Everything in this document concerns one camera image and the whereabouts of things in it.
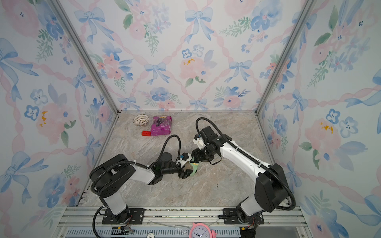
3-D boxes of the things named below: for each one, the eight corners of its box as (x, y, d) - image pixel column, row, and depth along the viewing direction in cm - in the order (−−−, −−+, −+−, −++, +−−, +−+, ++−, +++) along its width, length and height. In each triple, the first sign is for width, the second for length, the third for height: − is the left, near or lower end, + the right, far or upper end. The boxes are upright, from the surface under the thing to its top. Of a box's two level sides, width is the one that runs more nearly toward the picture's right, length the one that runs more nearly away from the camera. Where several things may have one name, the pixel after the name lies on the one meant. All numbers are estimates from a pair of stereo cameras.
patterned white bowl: (134, 126, 112) (132, 121, 109) (136, 118, 117) (134, 114, 113) (148, 126, 113) (147, 121, 109) (150, 118, 117) (149, 114, 113)
